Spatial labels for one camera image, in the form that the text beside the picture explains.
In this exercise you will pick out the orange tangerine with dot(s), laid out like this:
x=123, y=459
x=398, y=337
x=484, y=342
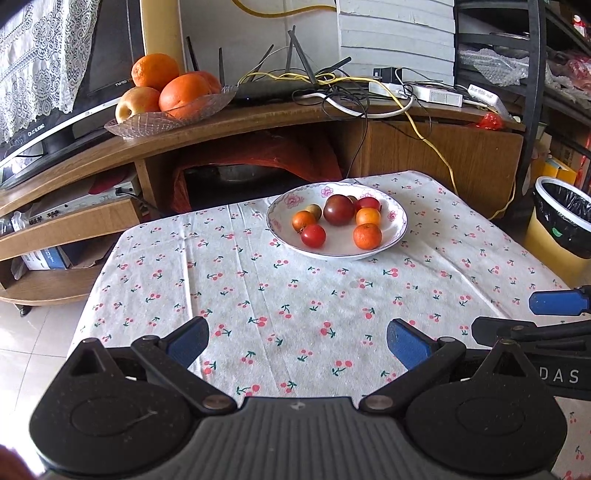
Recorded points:
x=367, y=237
x=368, y=216

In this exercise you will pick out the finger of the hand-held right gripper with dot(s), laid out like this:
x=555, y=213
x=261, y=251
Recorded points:
x=545, y=334
x=556, y=303

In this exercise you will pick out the cherry print tablecloth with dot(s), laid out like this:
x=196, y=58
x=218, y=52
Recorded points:
x=277, y=295

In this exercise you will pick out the white perforated network device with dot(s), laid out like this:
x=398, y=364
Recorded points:
x=487, y=98

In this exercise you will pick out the blue white carton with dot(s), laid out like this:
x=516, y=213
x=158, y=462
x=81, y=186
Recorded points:
x=46, y=258

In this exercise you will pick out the wooden television cabinet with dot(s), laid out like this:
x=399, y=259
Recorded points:
x=286, y=117

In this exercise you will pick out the white lace cloth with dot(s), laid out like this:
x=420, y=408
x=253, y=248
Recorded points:
x=37, y=55

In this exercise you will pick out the yellow blue carton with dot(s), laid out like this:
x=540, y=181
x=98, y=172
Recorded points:
x=559, y=171

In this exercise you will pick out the red paper ornament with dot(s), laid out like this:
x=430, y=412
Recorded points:
x=490, y=121

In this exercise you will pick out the clear glass fruit dish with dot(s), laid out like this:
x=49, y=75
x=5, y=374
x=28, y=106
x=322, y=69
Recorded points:
x=152, y=127

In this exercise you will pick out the dark metal pot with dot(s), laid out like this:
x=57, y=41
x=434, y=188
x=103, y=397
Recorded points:
x=244, y=173

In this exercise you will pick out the small yellow-brown tomato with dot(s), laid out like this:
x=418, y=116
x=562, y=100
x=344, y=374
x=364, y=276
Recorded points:
x=315, y=211

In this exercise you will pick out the white slatted panel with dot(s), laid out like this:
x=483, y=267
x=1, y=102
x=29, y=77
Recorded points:
x=397, y=41

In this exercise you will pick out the black power adapter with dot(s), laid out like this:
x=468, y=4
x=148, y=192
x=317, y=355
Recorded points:
x=385, y=74

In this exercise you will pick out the red plastic bag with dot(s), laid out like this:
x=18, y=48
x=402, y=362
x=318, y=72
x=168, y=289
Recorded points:
x=300, y=157

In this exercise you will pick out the yellow-red apple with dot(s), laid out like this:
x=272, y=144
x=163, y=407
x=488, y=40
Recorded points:
x=136, y=104

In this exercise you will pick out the black trash bag liner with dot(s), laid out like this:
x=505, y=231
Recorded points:
x=572, y=221

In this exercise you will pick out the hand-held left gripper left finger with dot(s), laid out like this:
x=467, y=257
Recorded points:
x=187, y=344

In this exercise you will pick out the black metal shelf rack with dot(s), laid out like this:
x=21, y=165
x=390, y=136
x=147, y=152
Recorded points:
x=535, y=69

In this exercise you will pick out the yellow trash bin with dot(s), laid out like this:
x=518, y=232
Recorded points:
x=545, y=242

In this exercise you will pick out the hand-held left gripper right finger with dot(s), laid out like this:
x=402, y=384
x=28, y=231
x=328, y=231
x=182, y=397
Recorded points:
x=406, y=344

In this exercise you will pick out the white floral bowl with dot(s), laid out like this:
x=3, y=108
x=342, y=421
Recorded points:
x=337, y=240

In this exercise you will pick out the red cloth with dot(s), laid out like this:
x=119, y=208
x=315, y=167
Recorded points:
x=108, y=182

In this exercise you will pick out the black router with antennas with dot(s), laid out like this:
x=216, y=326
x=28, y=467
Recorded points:
x=272, y=91

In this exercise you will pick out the orange cherry tomato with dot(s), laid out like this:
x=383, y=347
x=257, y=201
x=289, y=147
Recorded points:
x=302, y=221

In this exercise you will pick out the small red tomato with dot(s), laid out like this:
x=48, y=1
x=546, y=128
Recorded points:
x=313, y=236

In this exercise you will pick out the large orange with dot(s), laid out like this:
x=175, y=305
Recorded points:
x=184, y=95
x=154, y=71

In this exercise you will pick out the white power strip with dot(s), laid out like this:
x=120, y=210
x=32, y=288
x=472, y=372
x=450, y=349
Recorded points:
x=390, y=90

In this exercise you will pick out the silver set-top box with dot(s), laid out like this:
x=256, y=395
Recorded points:
x=78, y=205

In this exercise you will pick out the bubble wrap sheet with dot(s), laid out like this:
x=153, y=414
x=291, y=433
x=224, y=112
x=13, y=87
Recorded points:
x=491, y=62

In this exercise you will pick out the flat screen television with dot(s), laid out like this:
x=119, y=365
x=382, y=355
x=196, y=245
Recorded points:
x=108, y=50

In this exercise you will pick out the large dark red tomato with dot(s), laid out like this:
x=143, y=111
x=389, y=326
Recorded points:
x=338, y=210

